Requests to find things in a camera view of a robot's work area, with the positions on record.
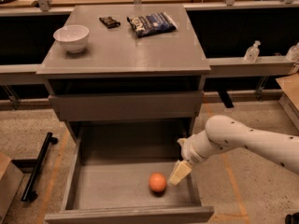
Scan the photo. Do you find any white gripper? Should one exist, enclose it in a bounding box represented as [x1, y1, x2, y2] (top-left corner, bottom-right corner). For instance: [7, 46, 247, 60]
[168, 131, 215, 186]

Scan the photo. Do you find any orange fruit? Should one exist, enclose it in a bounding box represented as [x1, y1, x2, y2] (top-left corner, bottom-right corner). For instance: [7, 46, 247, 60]
[149, 173, 167, 192]

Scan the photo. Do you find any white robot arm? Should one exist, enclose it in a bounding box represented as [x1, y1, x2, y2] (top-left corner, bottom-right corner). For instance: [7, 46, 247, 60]
[168, 115, 299, 186]

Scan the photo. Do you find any closed grey top drawer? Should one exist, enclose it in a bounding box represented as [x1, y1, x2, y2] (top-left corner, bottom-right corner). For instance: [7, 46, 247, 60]
[49, 91, 203, 121]

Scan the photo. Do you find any open grey middle drawer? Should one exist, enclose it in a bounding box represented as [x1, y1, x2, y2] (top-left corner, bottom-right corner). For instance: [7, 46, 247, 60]
[45, 119, 214, 224]

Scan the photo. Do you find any clear sanitizer bottle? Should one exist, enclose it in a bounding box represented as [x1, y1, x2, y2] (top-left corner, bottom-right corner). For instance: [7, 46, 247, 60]
[244, 40, 261, 63]

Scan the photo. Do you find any cardboard box right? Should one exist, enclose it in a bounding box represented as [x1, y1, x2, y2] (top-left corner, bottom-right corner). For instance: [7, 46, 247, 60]
[277, 73, 299, 130]

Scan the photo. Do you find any cardboard box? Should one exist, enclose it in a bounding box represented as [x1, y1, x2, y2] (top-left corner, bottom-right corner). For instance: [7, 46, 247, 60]
[0, 152, 23, 224]
[277, 73, 299, 130]

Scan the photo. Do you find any blue chip bag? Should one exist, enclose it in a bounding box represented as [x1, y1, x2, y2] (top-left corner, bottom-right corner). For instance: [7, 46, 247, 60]
[127, 12, 178, 37]

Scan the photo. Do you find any small black snack bar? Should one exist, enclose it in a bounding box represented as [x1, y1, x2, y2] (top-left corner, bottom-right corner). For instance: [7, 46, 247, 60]
[99, 17, 121, 29]

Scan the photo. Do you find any black metal bar stand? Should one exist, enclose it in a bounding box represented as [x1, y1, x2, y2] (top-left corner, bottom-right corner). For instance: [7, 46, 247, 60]
[21, 133, 58, 203]

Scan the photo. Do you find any white ceramic bowl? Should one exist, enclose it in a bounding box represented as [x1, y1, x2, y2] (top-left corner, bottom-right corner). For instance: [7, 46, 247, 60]
[53, 25, 90, 53]

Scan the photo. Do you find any cardboard box left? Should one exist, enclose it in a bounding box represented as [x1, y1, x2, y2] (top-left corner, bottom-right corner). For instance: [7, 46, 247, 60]
[0, 152, 23, 224]

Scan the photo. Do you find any grey metal rail shelf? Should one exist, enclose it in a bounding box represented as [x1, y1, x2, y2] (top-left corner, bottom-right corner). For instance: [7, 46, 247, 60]
[0, 4, 294, 85]

